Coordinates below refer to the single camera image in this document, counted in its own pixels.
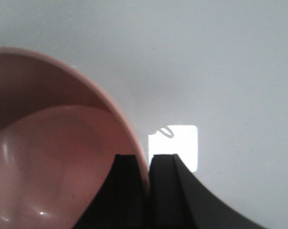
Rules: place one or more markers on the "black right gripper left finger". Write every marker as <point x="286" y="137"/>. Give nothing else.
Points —
<point x="121" y="201"/>

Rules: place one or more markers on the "pink bowl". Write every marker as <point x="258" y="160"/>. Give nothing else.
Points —
<point x="59" y="135"/>

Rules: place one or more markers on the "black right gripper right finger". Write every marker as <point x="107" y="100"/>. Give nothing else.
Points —
<point x="178" y="200"/>

